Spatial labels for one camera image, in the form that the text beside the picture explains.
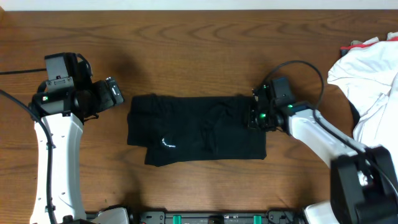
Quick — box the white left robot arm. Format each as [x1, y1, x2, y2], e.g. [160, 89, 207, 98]
[29, 76, 124, 223]

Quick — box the white clothes pile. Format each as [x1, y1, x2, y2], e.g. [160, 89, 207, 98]
[327, 42, 397, 151]

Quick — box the red and white garment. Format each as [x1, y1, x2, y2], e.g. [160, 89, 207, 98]
[340, 32, 397, 57]

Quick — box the black t-shirt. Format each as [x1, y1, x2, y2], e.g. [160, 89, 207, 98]
[127, 95, 266, 167]

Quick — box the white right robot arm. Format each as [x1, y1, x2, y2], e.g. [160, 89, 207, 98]
[248, 84, 397, 223]

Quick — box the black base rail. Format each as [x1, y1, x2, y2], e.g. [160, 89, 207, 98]
[127, 208, 307, 224]

